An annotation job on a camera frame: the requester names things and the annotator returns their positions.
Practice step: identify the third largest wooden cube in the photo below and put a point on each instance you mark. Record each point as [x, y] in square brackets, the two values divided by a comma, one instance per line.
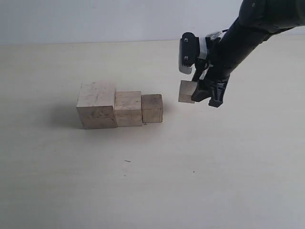
[152, 108]

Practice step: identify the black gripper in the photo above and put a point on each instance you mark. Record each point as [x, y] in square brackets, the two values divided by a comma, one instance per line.
[220, 53]

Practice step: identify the second largest wooden cube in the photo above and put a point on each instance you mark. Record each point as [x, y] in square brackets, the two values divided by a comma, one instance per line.
[128, 108]

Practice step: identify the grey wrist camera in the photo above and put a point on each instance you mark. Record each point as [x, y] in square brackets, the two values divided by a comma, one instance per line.
[188, 53]

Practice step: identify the smallest wooden cube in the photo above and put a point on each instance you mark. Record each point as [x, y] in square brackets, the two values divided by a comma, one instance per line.
[186, 91]

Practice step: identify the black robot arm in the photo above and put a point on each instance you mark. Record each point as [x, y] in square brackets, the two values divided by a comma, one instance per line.
[258, 20]

